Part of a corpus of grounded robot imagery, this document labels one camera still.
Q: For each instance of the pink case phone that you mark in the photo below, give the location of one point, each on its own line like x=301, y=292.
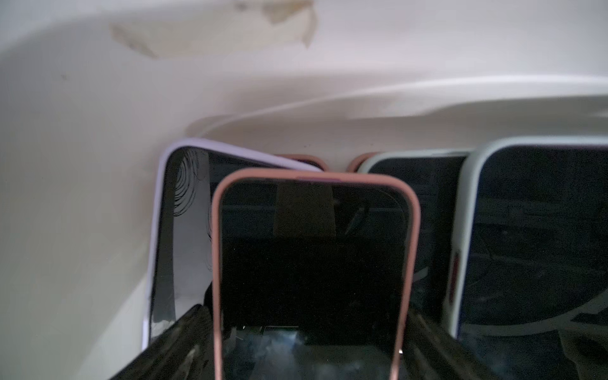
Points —
x=312, y=274

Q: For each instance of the mint case phone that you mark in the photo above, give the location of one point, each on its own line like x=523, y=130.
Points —
x=434, y=177

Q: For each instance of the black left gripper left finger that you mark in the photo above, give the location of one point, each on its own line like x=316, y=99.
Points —
x=184, y=351

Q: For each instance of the lilac case phone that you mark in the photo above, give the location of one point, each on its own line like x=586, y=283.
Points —
x=180, y=261

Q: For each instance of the white case phone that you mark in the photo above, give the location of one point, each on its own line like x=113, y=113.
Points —
x=527, y=291

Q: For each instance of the white plastic storage box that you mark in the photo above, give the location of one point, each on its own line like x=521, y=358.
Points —
x=93, y=92

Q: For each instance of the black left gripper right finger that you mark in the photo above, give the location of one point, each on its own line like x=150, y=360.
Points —
x=431, y=353

